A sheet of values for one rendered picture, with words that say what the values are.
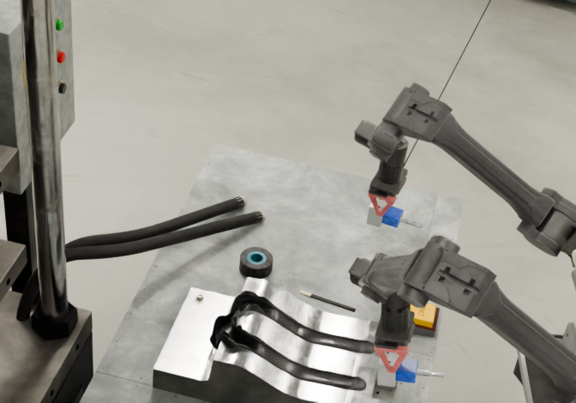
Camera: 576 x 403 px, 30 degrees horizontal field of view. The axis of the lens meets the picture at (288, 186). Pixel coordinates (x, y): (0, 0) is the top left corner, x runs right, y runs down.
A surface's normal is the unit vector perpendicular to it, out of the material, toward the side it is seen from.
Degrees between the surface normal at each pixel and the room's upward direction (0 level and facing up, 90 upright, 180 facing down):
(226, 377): 90
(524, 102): 0
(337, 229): 0
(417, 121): 43
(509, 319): 64
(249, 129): 0
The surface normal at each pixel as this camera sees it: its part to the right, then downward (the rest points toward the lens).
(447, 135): 0.36, 0.18
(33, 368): 0.09, -0.78
